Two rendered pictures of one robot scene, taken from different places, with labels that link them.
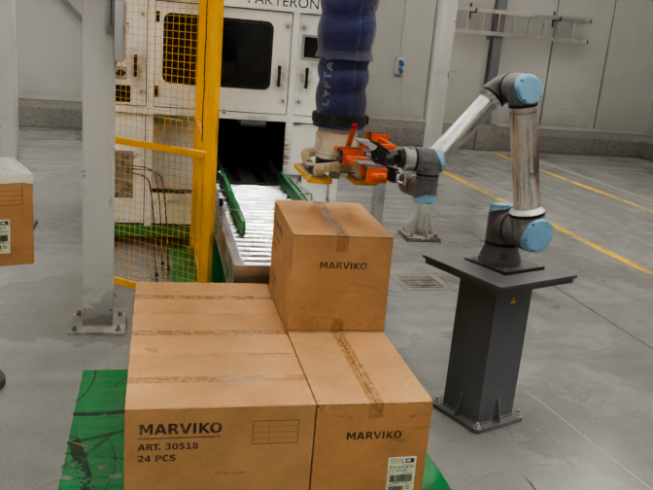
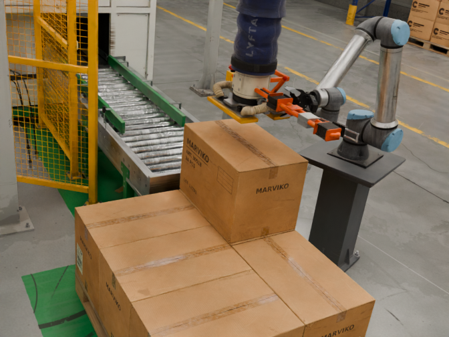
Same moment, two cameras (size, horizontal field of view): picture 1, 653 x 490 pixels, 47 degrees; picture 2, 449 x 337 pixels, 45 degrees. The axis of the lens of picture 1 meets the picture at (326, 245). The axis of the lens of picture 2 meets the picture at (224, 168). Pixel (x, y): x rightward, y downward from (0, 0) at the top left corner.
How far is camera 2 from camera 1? 124 cm
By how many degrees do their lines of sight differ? 21
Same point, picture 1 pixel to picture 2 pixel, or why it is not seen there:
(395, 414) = (352, 315)
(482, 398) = (341, 251)
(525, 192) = (388, 109)
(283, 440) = not seen: outside the picture
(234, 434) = not seen: outside the picture
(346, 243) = (276, 172)
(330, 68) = (255, 24)
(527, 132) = (395, 66)
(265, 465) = not seen: outside the picture
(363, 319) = (282, 223)
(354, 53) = (276, 11)
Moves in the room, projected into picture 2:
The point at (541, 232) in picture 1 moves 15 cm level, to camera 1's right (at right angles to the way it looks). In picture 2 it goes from (397, 138) to (419, 138)
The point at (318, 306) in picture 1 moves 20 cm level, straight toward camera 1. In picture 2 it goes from (252, 221) to (267, 245)
